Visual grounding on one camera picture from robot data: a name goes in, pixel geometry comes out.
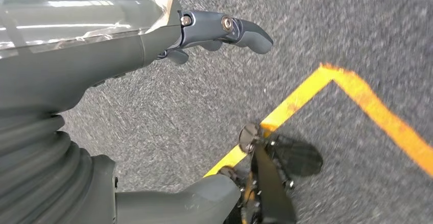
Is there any yellow floor tape square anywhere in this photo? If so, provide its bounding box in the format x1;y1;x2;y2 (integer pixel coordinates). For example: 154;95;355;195
203;63;433;179

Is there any black robot leg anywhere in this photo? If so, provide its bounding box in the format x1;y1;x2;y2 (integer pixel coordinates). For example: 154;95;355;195
218;122;324;224

